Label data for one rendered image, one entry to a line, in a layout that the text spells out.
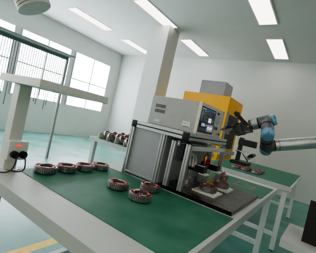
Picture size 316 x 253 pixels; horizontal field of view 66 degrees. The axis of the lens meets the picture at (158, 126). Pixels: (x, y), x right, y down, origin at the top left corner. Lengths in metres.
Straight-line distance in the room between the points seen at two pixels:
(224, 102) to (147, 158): 3.91
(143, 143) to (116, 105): 7.96
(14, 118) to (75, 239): 0.71
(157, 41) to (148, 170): 4.64
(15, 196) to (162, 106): 1.03
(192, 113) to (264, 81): 5.68
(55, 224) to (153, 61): 5.17
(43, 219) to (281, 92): 6.56
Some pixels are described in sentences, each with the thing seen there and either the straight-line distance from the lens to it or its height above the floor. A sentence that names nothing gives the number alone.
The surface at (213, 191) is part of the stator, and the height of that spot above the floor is 0.80.
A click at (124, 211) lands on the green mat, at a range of 1.08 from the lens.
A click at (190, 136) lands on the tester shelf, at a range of 1.43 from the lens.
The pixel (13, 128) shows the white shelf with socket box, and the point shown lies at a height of 0.96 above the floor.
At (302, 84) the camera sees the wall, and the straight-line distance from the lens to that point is 7.04.
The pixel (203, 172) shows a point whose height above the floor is 0.89.
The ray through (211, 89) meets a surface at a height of 2.11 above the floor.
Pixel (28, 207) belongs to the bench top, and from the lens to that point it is 1.05.
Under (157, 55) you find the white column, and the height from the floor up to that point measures 2.59.
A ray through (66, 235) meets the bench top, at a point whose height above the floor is 0.74.
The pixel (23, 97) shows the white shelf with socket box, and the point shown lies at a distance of 1.34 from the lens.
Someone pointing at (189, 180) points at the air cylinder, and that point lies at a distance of 1.63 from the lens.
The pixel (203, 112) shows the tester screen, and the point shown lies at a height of 1.26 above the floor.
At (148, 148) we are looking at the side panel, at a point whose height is 0.95.
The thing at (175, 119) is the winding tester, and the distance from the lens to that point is 1.63.
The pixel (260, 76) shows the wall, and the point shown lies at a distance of 7.23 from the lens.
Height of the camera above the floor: 1.15
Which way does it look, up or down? 1 degrees down
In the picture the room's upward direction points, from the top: 13 degrees clockwise
